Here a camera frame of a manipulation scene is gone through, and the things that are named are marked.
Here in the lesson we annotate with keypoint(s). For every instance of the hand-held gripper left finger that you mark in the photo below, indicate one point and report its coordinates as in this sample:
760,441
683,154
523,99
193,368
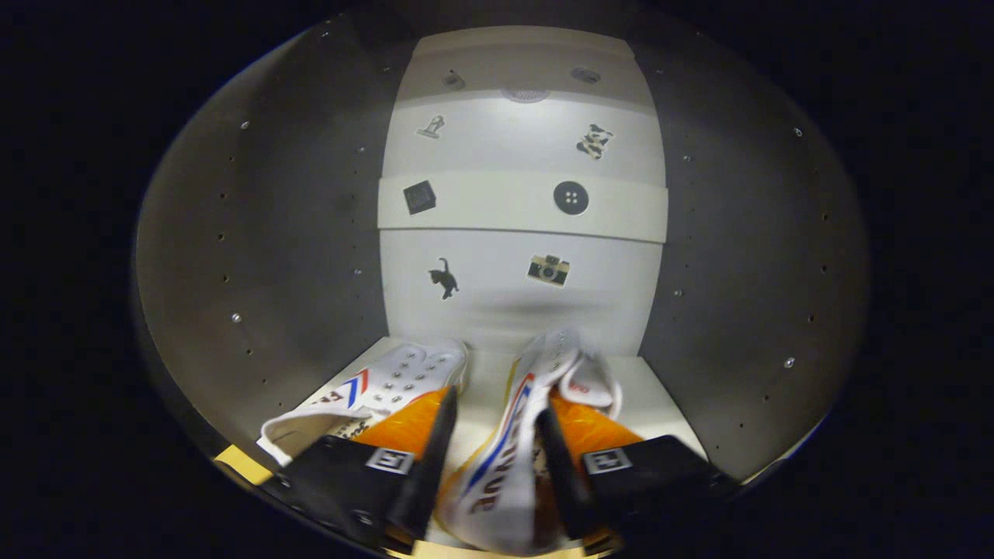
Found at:
342,477

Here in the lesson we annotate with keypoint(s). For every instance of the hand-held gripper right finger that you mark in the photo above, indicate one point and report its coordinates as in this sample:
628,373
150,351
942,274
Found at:
652,477

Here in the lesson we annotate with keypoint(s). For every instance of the white shoe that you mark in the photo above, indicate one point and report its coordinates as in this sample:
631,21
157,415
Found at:
505,481
400,380

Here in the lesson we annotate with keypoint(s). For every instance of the grey shoe cabinet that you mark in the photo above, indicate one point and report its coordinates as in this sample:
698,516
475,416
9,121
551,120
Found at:
738,256

